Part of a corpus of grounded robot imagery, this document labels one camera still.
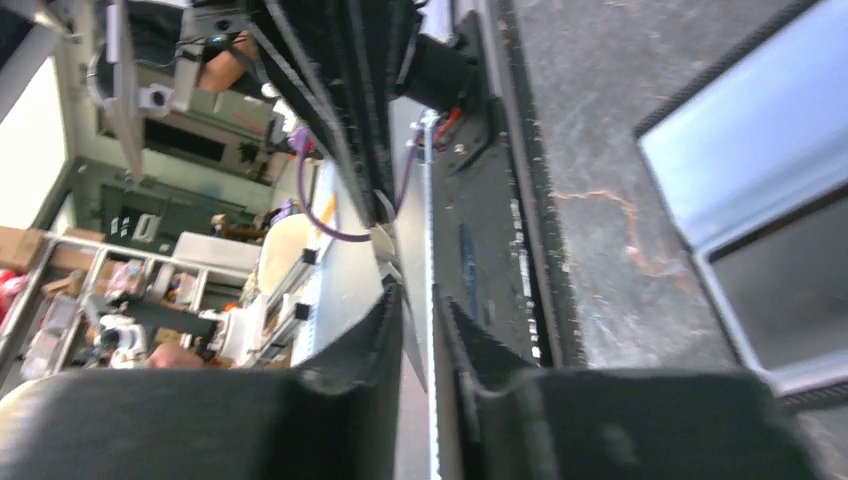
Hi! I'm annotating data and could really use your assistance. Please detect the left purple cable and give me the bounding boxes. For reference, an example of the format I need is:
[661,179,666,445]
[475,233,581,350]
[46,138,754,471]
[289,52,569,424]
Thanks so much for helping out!
[288,125,425,244]

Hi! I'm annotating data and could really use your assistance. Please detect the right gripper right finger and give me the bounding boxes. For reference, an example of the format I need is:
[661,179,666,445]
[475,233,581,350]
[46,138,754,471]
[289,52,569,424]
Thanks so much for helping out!
[434,293,822,479]

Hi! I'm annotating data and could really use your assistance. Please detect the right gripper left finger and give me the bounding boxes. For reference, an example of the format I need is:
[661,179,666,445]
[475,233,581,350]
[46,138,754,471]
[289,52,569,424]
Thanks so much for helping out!
[1,284,403,479]

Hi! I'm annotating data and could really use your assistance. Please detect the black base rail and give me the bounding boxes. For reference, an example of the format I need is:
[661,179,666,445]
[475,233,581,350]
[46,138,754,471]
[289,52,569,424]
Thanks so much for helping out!
[423,1,586,368]

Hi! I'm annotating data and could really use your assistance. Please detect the black leather card holder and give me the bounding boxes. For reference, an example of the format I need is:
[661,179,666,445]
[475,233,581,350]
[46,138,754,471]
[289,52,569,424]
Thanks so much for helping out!
[636,1,847,411]

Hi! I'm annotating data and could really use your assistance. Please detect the white comb cable strip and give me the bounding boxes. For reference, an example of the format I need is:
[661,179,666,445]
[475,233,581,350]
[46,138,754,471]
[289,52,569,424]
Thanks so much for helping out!
[420,108,442,480]

